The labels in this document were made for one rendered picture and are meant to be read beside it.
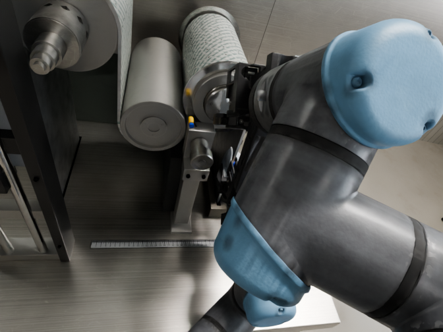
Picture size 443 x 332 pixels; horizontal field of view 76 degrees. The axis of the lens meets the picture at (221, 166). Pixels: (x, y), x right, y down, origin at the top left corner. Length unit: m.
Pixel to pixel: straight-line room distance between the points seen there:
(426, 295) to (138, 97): 0.47
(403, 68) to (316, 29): 0.71
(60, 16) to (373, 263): 0.41
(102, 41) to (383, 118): 0.40
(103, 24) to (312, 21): 0.57
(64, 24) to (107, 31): 0.07
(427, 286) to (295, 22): 0.74
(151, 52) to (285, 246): 0.55
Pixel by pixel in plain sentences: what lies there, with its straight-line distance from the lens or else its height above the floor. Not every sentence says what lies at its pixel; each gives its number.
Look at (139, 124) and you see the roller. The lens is 0.56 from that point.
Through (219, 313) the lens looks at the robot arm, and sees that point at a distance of 0.52.
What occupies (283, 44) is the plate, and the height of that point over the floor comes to 1.24.
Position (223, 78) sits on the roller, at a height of 1.30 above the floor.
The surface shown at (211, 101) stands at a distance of 0.50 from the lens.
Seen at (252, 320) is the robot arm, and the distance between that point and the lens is 0.45.
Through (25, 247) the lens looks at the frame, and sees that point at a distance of 0.72.
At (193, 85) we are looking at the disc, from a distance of 0.50.
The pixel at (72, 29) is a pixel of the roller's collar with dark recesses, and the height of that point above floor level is 1.36.
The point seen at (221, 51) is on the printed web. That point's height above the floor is 1.31.
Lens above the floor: 1.53
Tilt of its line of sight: 44 degrees down
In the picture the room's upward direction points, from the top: 19 degrees clockwise
